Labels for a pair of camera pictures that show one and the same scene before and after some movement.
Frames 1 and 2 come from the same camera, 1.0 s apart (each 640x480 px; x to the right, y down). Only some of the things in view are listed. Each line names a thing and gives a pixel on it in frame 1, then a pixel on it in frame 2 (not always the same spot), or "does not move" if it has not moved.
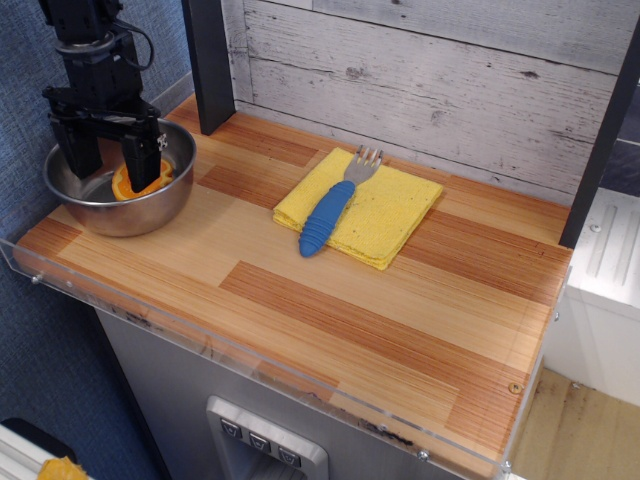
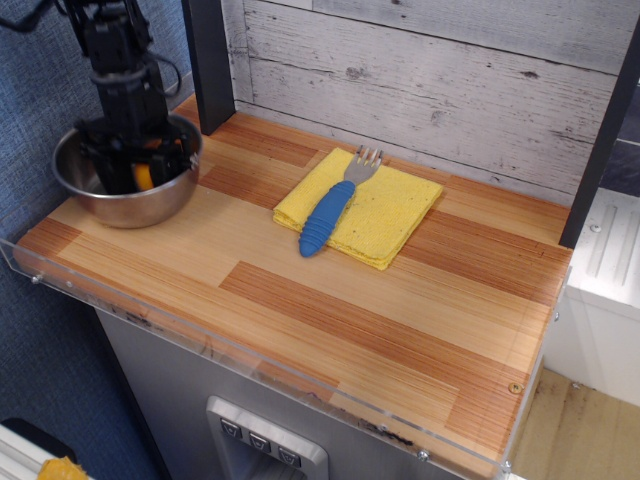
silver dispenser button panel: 252,447 does not move
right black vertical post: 592,182 does not move
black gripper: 103,96 -> 135,128
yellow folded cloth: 382,216 does not move
